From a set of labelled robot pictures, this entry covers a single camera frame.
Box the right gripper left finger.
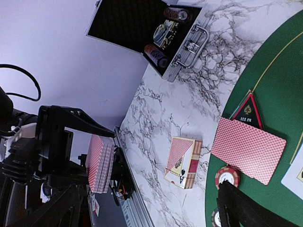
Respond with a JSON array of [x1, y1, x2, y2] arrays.
[[14, 185, 80, 227]]

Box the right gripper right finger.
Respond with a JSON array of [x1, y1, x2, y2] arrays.
[[217, 180, 303, 227]]

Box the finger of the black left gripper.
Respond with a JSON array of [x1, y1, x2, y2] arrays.
[[42, 105, 114, 138]]

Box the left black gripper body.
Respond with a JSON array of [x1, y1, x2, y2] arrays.
[[0, 106, 88, 188]]

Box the black poker chip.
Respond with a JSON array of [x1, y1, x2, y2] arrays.
[[211, 208, 222, 227]]

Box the red poker chip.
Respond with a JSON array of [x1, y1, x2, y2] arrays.
[[215, 166, 240, 190]]

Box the red backed card deck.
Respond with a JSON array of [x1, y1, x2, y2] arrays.
[[85, 135, 115, 193]]

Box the red backed playing card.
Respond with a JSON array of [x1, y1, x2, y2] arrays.
[[211, 117, 286, 185]]

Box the face up playing card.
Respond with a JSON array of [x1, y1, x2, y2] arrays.
[[281, 145, 303, 200]]

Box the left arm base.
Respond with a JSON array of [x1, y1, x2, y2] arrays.
[[110, 146, 135, 206]]

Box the ace card box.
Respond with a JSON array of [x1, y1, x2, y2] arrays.
[[164, 137, 203, 189]]

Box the orange purple chip row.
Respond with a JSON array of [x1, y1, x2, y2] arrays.
[[144, 44, 169, 70]]

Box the green round poker mat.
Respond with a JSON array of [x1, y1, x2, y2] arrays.
[[203, 9, 303, 227]]

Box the clear round dealer button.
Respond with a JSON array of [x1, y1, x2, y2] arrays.
[[153, 24, 169, 44]]

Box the blue boxed card deck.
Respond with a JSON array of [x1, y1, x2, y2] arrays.
[[153, 19, 179, 50]]

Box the aluminium poker case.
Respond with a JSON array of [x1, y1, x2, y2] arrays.
[[86, 0, 209, 82]]

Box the red black chip row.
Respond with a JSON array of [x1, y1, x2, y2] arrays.
[[163, 7, 189, 22]]

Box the front aluminium rail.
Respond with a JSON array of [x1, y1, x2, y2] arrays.
[[87, 126, 156, 227]]

